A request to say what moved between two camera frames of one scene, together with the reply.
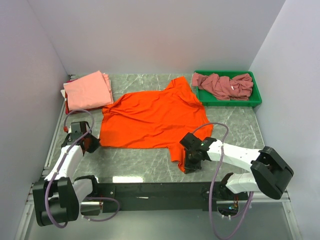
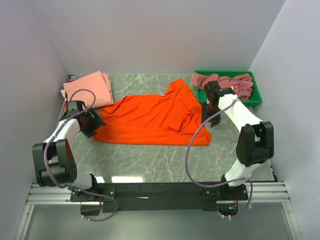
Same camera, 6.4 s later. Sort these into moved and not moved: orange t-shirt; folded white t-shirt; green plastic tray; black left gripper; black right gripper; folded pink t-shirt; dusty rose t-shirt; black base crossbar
Moved: black left gripper; orange t-shirt; black right gripper
Not moved: black base crossbar; dusty rose t-shirt; green plastic tray; folded white t-shirt; folded pink t-shirt
